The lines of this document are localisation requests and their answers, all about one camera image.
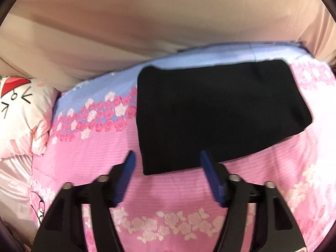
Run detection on white pink cartoon pillow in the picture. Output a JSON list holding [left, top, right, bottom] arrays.
[[1, 77, 59, 159]]

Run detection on black fleece-lined pants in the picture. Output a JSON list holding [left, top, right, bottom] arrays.
[[136, 60, 313, 175]]

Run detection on white satin fabric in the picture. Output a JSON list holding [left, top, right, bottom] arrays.
[[1, 155, 37, 241]]

